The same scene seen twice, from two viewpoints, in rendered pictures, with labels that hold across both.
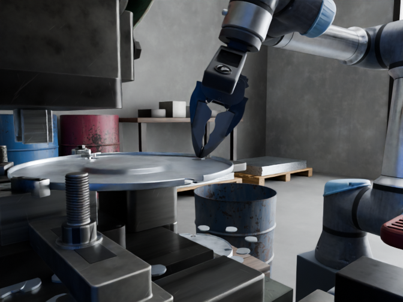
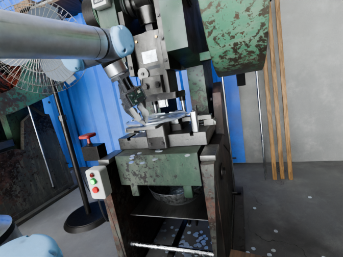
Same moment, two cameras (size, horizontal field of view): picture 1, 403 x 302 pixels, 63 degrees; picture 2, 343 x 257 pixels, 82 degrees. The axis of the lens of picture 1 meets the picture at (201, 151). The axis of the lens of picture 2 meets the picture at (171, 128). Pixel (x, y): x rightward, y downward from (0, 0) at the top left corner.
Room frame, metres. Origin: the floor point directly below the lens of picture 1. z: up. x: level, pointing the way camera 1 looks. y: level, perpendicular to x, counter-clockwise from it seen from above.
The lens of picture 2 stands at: (1.28, -0.29, 0.91)
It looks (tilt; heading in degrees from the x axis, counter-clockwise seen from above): 11 degrees down; 151
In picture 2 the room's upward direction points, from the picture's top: 10 degrees counter-clockwise
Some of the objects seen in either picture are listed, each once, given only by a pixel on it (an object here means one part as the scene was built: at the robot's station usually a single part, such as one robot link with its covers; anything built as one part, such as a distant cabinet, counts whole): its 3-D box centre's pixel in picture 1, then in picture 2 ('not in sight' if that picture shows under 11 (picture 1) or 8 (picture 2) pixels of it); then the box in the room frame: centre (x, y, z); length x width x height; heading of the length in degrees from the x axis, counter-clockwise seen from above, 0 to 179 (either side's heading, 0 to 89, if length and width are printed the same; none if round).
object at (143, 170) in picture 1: (128, 165); (156, 118); (0.45, 0.10, 0.78); 0.29 x 0.29 x 0.01
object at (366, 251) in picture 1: (343, 242); not in sight; (0.89, -0.40, 0.50); 0.15 x 0.15 x 0.10
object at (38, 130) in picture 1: (33, 126); (163, 103); (0.37, 0.19, 0.84); 0.05 x 0.03 x 0.04; 40
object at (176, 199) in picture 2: not in sight; (178, 186); (0.37, 0.20, 0.36); 0.34 x 0.34 x 0.10
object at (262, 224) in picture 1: (234, 236); not in sight; (1.63, -0.17, 0.24); 0.42 x 0.42 x 0.48
